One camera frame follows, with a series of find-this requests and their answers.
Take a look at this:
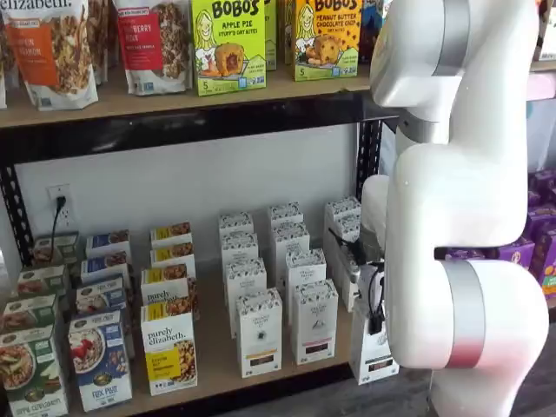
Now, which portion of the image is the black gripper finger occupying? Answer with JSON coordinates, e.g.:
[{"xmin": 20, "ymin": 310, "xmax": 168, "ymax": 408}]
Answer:
[{"xmin": 367, "ymin": 268, "xmax": 387, "ymax": 336}]

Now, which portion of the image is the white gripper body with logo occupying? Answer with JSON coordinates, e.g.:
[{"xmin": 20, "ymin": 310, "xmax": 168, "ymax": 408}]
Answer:
[{"xmin": 342, "ymin": 242, "xmax": 387, "ymax": 314}]

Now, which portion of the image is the white box green strip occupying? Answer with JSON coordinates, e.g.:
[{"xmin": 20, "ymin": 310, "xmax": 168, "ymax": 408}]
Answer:
[
  {"xmin": 341, "ymin": 255, "xmax": 361, "ymax": 313},
  {"xmin": 336, "ymin": 214, "xmax": 362, "ymax": 244},
  {"xmin": 350, "ymin": 300, "xmax": 401, "ymax": 386},
  {"xmin": 324, "ymin": 196, "xmax": 363, "ymax": 261}
]

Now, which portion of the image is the white box pink strip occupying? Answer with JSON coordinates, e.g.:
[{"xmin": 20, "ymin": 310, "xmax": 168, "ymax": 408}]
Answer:
[
  {"xmin": 284, "ymin": 248, "xmax": 328, "ymax": 291},
  {"xmin": 291, "ymin": 278, "xmax": 340, "ymax": 367},
  {"xmin": 267, "ymin": 202, "xmax": 305, "ymax": 229},
  {"xmin": 271, "ymin": 222, "xmax": 311, "ymax": 279}
]

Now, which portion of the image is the purple Annie's snack box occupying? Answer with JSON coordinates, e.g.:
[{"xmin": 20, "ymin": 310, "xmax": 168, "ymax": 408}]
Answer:
[
  {"xmin": 523, "ymin": 205, "xmax": 556, "ymax": 240},
  {"xmin": 532, "ymin": 228, "xmax": 556, "ymax": 299},
  {"xmin": 498, "ymin": 237, "xmax": 537, "ymax": 261},
  {"xmin": 528, "ymin": 169, "xmax": 556, "ymax": 208},
  {"xmin": 445, "ymin": 247, "xmax": 493, "ymax": 261}
]

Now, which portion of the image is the white box yellow strip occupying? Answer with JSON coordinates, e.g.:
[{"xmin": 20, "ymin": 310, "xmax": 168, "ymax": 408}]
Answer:
[
  {"xmin": 223, "ymin": 257, "xmax": 268, "ymax": 340},
  {"xmin": 220, "ymin": 231, "xmax": 260, "ymax": 267},
  {"xmin": 235, "ymin": 288, "xmax": 284, "ymax": 379},
  {"xmin": 217, "ymin": 211, "xmax": 255, "ymax": 238}
]

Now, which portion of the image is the wooden shelf board with boxes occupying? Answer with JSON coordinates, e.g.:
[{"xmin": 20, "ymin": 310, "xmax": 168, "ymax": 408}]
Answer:
[{"xmin": 0, "ymin": 242, "xmax": 370, "ymax": 414}]

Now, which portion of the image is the yellow purely elizabeth oatmeal box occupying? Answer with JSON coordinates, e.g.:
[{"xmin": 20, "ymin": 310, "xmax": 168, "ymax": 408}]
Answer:
[
  {"xmin": 139, "ymin": 299, "xmax": 199, "ymax": 397},
  {"xmin": 149, "ymin": 242, "xmax": 197, "ymax": 271},
  {"xmin": 149, "ymin": 222, "xmax": 194, "ymax": 248},
  {"xmin": 140, "ymin": 263, "xmax": 200, "ymax": 321}
]

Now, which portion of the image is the yellow Bobo's peanut butter box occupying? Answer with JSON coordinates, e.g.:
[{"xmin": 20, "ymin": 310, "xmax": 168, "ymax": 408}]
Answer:
[
  {"xmin": 277, "ymin": 0, "xmax": 299, "ymax": 67},
  {"xmin": 295, "ymin": 0, "xmax": 364, "ymax": 83}
]

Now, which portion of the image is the black metal shelf rack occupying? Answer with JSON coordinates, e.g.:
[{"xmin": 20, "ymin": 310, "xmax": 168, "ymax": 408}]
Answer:
[{"xmin": 0, "ymin": 89, "xmax": 403, "ymax": 417}]

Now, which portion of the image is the green Bobo's apple pie box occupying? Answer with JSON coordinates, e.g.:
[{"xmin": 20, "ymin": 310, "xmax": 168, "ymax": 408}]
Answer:
[
  {"xmin": 189, "ymin": 0, "xmax": 268, "ymax": 97},
  {"xmin": 263, "ymin": 0, "xmax": 280, "ymax": 72}
]

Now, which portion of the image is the blue ZBar box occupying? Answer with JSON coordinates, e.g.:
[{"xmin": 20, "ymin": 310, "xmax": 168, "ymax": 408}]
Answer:
[{"xmin": 361, "ymin": 0, "xmax": 394, "ymax": 63}]

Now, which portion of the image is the wooden shelf board with snacks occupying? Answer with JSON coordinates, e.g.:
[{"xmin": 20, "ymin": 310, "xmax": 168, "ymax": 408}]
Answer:
[{"xmin": 0, "ymin": 63, "xmax": 373, "ymax": 129}]

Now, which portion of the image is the white brown snack box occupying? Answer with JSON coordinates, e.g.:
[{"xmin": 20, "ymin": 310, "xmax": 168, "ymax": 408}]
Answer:
[{"xmin": 536, "ymin": 0, "xmax": 556, "ymax": 63}]

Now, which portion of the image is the green apple cinnamon oatmeal box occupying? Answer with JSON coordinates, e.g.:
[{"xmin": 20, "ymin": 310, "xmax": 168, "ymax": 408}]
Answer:
[
  {"xmin": 17, "ymin": 264, "xmax": 70, "ymax": 301},
  {"xmin": 0, "ymin": 294, "xmax": 61, "ymax": 336},
  {"xmin": 0, "ymin": 324, "xmax": 70, "ymax": 417},
  {"xmin": 33, "ymin": 231, "xmax": 81, "ymax": 267}
]

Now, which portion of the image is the red purely elizabeth granola bag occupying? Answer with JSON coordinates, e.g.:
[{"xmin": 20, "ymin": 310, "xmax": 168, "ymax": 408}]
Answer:
[{"xmin": 113, "ymin": 0, "xmax": 194, "ymax": 97}]

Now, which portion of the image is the orange purely elizabeth granola bag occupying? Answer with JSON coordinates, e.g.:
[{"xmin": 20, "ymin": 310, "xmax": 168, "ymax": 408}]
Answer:
[
  {"xmin": 86, "ymin": 0, "xmax": 119, "ymax": 86},
  {"xmin": 2, "ymin": 0, "xmax": 100, "ymax": 112}
]

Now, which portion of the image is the white wall outlet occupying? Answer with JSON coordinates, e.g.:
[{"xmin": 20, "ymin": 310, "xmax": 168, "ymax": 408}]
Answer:
[{"xmin": 47, "ymin": 184, "xmax": 73, "ymax": 228}]

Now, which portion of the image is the black power cord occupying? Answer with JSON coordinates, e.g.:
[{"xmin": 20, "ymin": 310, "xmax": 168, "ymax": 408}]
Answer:
[{"xmin": 50, "ymin": 195, "xmax": 67, "ymax": 262}]

